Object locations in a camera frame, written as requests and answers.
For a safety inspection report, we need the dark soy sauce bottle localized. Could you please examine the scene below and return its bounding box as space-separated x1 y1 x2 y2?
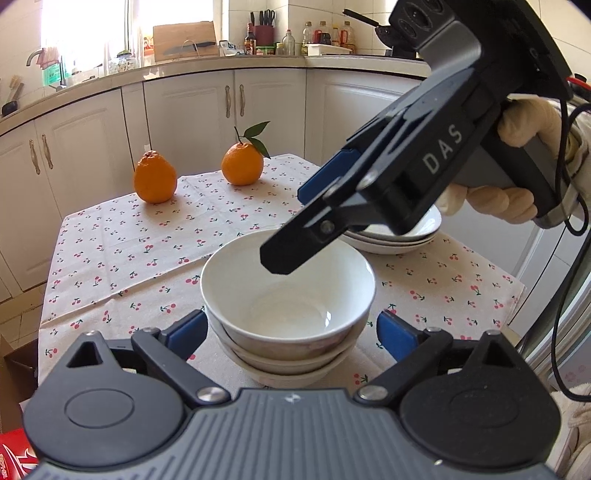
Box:
243 22 256 55

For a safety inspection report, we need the gloved right hand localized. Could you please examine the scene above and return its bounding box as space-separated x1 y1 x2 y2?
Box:
435 97 591 226

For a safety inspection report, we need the red knife block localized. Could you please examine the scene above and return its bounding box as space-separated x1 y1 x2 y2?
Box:
254 9 276 46

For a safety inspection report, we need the cherry print tablecloth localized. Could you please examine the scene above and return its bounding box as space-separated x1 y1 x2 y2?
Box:
38 154 524 376

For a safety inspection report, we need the wooden cutting board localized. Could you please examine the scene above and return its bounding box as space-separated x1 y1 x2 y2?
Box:
153 21 219 62

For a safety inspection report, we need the white bowl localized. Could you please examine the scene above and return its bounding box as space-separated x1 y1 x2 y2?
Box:
209 322 365 375
200 230 376 360
222 346 353 389

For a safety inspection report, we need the red carton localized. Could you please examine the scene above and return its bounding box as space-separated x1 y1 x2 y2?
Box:
0 428 39 480

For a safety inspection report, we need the white plate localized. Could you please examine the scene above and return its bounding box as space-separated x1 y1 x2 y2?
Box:
341 206 442 255

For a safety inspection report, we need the cardboard box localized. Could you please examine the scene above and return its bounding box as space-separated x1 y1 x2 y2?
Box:
0 337 38 433

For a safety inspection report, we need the orange without leaf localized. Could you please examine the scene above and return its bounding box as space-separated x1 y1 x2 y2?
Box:
133 150 177 204

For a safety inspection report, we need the chrome kitchen faucet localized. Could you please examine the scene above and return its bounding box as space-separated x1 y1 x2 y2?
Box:
26 47 66 91

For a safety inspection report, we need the orange with green leaves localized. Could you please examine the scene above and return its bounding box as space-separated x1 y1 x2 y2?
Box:
221 121 270 187

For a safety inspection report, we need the black wok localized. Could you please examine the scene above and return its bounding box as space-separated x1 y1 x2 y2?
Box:
342 8 417 60

